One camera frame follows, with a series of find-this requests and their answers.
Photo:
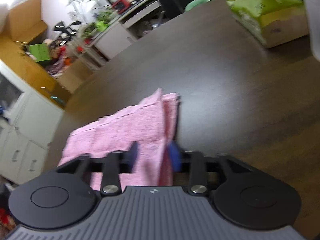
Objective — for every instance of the white counter cabinet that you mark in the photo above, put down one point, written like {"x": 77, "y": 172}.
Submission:
{"x": 127, "y": 28}

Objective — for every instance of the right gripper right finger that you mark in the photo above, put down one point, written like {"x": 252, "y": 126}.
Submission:
{"x": 174, "y": 153}

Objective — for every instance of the green paper bag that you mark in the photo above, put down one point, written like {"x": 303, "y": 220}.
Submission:
{"x": 40, "y": 52}

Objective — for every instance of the red blender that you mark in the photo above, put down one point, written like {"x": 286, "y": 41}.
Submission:
{"x": 120, "y": 5}

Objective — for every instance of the pink towel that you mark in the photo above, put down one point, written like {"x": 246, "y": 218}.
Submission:
{"x": 151, "y": 123}

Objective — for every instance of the green tissue pack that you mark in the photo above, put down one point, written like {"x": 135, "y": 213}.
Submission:
{"x": 271, "y": 22}

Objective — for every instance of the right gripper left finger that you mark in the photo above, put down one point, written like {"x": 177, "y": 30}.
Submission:
{"x": 129, "y": 158}

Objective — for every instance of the potted green plant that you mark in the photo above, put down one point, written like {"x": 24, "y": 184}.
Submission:
{"x": 95, "y": 16}

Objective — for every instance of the cardboard box on floor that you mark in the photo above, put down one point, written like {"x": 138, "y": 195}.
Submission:
{"x": 74, "y": 76}

